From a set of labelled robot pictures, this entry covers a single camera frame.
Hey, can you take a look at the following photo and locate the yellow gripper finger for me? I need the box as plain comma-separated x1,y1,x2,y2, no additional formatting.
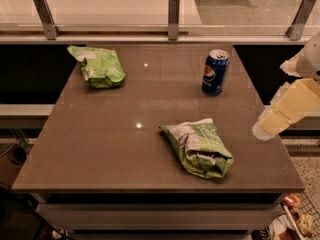
252,78,320,141

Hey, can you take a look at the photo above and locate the green jalapeno chip bag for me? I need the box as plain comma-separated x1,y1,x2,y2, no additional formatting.
160,118,234,179

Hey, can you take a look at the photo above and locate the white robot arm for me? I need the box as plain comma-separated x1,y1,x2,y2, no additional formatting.
252,34,320,141

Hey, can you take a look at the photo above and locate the green rice chip bag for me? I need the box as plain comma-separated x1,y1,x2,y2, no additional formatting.
67,46,125,88

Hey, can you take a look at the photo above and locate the blue Pepsi can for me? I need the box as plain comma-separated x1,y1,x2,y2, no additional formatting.
202,49,230,95

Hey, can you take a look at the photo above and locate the glass railing panel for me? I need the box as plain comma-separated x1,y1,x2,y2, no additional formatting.
0,0,320,37

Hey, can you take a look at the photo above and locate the right metal railing bracket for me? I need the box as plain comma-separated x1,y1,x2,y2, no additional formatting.
285,0,317,41

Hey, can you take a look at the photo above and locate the wire basket with items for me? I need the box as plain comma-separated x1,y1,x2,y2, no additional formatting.
267,193,320,240

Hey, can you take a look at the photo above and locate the left metal railing bracket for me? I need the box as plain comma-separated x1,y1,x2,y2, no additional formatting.
33,0,59,40

